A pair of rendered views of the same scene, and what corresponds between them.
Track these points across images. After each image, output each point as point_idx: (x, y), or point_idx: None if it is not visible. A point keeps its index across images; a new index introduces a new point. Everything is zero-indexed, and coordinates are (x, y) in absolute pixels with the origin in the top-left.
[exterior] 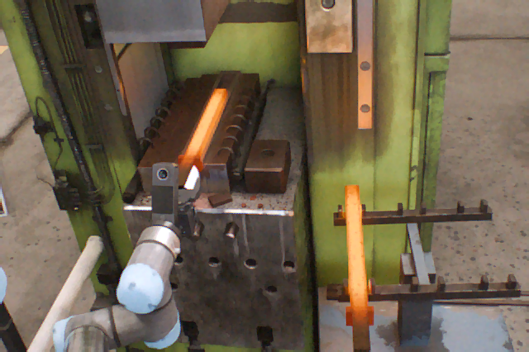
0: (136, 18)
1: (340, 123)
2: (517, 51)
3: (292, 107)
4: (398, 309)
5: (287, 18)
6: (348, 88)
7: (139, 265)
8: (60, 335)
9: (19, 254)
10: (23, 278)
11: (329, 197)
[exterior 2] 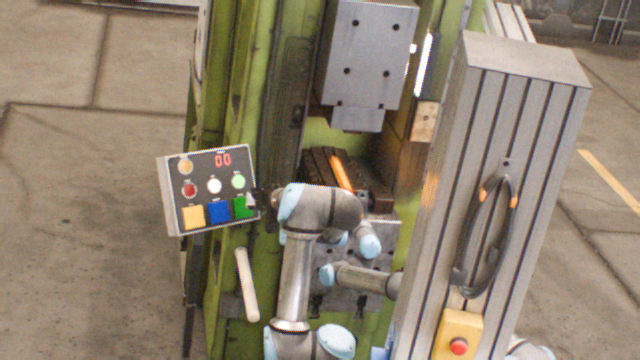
0: (350, 118)
1: (414, 178)
2: None
3: (364, 170)
4: None
5: None
6: (422, 160)
7: (370, 235)
8: (331, 270)
9: (61, 289)
10: (79, 307)
11: None
